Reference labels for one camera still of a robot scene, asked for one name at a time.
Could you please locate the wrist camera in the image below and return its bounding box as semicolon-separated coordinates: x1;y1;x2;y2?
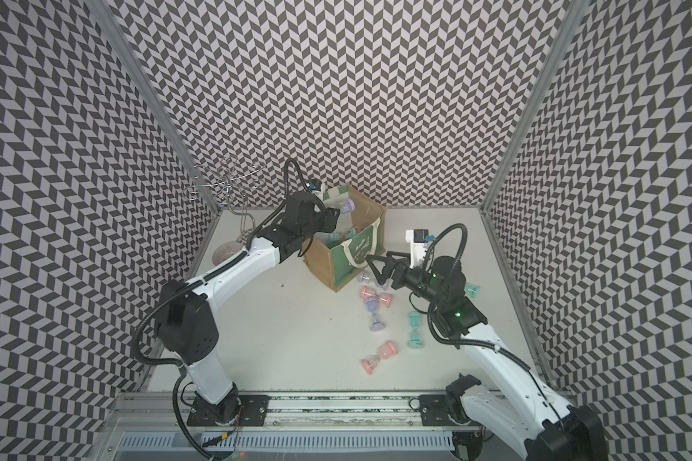
405;229;434;268
307;179;324;199

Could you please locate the purple hourglass centre small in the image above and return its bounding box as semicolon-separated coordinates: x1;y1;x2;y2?
364;297;386;332

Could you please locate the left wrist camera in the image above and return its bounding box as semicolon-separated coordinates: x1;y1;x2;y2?
307;179;324;199

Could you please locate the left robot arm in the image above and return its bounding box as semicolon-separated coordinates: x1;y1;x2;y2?
131;158;340;425

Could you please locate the silver wire stand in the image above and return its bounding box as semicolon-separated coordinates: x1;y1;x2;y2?
186;163;263;244

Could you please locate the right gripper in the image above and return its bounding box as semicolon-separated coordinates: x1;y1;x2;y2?
367;250;446;308

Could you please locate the metal base rail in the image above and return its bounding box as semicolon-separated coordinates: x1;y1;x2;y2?
103;391;589;432

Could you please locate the pink hourglass front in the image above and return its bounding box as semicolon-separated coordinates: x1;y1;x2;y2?
361;341;399;375

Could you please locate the pink glass bowl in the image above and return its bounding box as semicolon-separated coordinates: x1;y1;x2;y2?
211;241;244;266

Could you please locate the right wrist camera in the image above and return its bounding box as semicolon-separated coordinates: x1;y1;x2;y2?
405;229;434;268

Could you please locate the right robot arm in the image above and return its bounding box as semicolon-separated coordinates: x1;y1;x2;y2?
365;223;609;460

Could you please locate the green canvas Christmas bag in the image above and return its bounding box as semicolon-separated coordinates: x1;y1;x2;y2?
304;184;386;292

